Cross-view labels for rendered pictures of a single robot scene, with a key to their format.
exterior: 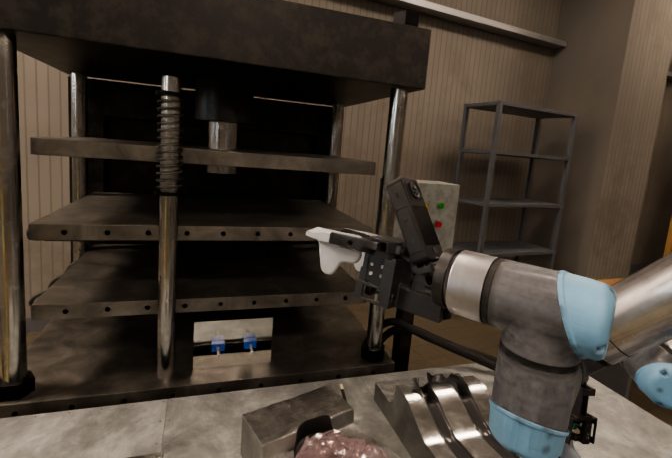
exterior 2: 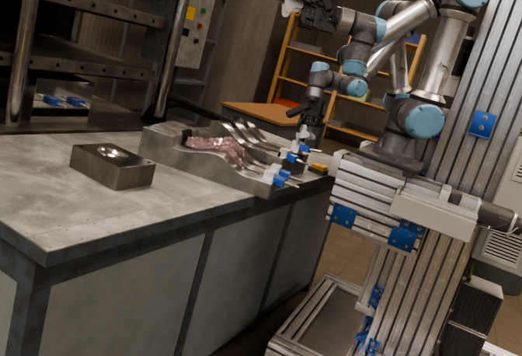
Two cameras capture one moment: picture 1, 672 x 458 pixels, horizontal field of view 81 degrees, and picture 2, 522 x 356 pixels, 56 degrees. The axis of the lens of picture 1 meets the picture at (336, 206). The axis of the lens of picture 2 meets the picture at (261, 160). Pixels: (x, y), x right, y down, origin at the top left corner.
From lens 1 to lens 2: 1.26 m
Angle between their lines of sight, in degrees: 44
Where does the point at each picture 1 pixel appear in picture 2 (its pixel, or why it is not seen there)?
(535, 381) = (365, 48)
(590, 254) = (230, 89)
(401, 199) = not seen: outside the picture
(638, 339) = (378, 45)
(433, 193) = not seen: outside the picture
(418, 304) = (325, 26)
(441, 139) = not seen: outside the picture
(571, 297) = (378, 21)
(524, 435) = (359, 66)
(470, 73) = not seen: outside the picture
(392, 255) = (318, 6)
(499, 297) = (359, 21)
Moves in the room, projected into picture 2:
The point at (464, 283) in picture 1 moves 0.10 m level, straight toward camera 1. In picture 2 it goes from (348, 16) to (366, 18)
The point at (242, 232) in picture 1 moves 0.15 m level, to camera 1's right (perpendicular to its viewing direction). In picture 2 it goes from (83, 1) to (119, 11)
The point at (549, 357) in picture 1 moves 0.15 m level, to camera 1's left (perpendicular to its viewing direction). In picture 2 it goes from (370, 40) to (340, 29)
